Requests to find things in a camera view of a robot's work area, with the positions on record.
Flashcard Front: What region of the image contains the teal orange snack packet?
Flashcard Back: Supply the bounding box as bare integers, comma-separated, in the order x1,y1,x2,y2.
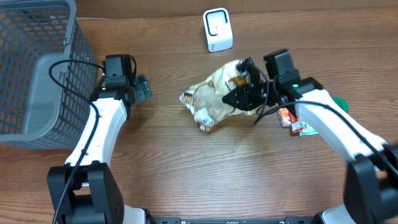
299,121,318,137

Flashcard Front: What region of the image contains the green lid jar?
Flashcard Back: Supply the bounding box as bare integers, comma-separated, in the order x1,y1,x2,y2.
332,97,349,113

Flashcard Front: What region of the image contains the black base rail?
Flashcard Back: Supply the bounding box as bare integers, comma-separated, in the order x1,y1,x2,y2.
146,217,315,224

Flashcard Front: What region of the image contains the brown white snack bag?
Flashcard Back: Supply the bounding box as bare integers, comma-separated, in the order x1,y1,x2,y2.
179,60,255,132

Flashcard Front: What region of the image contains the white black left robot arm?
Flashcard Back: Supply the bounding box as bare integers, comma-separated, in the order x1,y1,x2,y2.
47,54,153,224

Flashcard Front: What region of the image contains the white barcode scanner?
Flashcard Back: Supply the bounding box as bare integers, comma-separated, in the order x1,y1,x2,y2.
203,7,233,52

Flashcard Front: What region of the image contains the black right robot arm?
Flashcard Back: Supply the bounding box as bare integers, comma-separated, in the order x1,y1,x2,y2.
222,49,397,223

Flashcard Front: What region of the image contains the small orange snack box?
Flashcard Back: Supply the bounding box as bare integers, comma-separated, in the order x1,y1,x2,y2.
277,108,292,128

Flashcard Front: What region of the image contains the red stick sachet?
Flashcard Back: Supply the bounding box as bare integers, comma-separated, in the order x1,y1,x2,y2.
289,112,303,134

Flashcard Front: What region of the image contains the grey plastic mesh basket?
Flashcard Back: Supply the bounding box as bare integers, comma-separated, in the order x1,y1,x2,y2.
1,1,97,149

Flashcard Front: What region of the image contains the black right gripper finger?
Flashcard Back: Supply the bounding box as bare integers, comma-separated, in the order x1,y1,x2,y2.
236,57,254,73
222,88,246,110

